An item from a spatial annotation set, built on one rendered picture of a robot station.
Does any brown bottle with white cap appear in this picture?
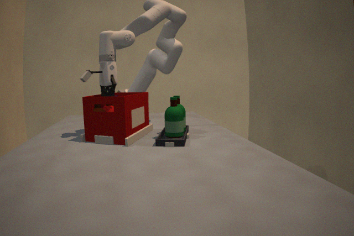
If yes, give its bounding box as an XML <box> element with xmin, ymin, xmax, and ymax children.
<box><xmin>93</xmin><ymin>104</ymin><xmax>105</xmax><ymax>112</ymax></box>

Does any red bottle crate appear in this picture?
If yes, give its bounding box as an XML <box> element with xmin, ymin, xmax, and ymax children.
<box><xmin>82</xmin><ymin>92</ymin><xmax>149</xmax><ymax>145</ymax></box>

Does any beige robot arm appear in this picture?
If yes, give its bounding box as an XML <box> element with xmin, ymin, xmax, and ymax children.
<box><xmin>99</xmin><ymin>0</ymin><xmax>187</xmax><ymax>92</ymax></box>

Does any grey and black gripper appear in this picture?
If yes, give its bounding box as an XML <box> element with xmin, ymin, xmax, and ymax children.
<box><xmin>99</xmin><ymin>61</ymin><xmax>117</xmax><ymax>97</ymax></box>

